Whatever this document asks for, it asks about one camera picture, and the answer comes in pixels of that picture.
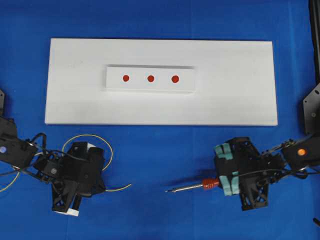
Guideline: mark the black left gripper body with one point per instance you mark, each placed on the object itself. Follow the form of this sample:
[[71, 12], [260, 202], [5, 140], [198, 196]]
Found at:
[[79, 172]]

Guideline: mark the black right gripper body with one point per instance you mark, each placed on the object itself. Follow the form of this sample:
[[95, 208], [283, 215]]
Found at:
[[256, 171]]

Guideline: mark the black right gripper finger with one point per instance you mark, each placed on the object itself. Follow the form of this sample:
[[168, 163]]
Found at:
[[227, 189], [235, 183]]

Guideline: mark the red soldering iron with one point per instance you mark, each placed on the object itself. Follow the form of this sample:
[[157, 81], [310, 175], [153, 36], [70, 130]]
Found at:
[[206, 184]]

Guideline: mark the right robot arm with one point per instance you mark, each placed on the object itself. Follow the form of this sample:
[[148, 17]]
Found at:
[[298, 156]]

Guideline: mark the red dot mark left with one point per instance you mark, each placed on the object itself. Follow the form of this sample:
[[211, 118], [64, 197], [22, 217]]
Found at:
[[125, 78]]

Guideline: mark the red dot mark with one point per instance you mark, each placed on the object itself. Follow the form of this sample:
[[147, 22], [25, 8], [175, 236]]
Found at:
[[175, 79], [150, 78], [125, 78]]

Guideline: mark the red dot mark middle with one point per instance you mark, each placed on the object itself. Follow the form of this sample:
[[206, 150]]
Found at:
[[150, 78]]

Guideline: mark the red dot mark right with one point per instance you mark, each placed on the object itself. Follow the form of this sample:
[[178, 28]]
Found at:
[[175, 79]]

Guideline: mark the white foam board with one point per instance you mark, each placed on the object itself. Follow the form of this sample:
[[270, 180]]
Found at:
[[235, 83]]

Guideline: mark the white raised strip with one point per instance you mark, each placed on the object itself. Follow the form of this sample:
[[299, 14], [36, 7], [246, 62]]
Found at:
[[138, 78]]

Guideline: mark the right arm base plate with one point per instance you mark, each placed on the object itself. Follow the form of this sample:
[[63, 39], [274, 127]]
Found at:
[[311, 109]]

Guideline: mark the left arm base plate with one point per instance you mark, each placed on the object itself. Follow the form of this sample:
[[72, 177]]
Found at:
[[2, 102]]

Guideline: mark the black aluminium frame rail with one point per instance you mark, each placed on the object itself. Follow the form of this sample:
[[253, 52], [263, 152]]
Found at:
[[314, 13]]

